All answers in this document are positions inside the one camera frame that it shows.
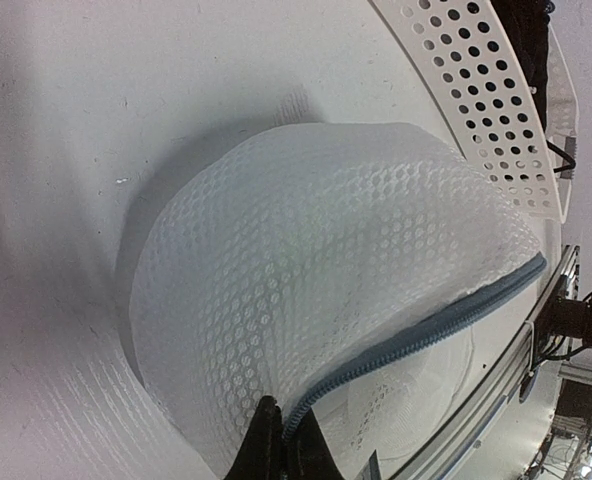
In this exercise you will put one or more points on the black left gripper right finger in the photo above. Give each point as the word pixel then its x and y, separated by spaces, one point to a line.
pixel 308 456

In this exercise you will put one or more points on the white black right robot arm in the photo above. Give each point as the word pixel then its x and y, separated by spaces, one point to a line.
pixel 562 329

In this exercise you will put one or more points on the white mesh laundry bag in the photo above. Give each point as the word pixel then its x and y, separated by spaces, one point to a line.
pixel 338 268

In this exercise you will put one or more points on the white perforated plastic basket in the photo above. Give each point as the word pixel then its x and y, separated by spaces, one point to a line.
pixel 463 55

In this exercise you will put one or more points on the aluminium front base frame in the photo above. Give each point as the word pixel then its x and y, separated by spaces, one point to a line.
pixel 445 454

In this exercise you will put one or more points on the black padded bra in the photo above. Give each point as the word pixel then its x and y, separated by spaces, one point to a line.
pixel 526 24

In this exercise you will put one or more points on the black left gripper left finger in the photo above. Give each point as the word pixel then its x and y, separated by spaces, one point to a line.
pixel 260 455

